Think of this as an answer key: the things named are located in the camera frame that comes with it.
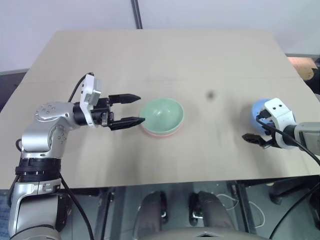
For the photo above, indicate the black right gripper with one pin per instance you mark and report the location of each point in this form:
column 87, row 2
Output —
column 269, row 122

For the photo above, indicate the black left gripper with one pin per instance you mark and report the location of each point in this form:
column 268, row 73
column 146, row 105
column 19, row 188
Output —
column 103, row 117

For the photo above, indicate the blue bowl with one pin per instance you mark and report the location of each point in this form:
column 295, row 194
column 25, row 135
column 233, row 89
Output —
column 257, row 106

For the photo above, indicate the green bowl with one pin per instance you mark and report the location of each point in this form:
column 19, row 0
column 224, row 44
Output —
column 162, row 116

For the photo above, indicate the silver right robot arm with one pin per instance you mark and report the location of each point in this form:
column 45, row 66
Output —
column 307, row 135

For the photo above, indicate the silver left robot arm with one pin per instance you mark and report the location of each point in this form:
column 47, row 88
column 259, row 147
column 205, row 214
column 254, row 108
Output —
column 37, row 135

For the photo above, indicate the pink bowl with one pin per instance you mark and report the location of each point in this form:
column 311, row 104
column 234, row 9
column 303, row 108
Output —
column 162, row 135

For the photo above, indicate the black chair base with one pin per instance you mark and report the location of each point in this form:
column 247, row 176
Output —
column 282, row 192

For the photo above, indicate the black object beside table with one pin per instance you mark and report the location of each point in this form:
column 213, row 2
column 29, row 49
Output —
column 315, row 82

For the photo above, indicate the orange-brown box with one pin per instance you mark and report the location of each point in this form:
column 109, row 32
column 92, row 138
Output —
column 301, row 67

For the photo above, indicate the black table leg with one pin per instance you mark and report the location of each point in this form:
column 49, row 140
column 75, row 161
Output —
column 105, row 212
column 245, row 207

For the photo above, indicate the dark vertical pole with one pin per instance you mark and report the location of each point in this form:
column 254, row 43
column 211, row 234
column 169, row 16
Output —
column 137, row 13

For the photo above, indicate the grey robot torso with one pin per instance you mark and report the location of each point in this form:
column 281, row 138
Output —
column 202, row 235

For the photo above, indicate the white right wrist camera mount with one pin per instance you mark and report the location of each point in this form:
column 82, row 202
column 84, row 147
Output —
column 278, row 112

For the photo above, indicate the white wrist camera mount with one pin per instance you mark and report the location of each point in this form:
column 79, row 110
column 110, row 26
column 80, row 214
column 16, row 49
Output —
column 278, row 112
column 88, row 87

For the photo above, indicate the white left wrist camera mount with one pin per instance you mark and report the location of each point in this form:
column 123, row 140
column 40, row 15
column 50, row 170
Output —
column 88, row 87

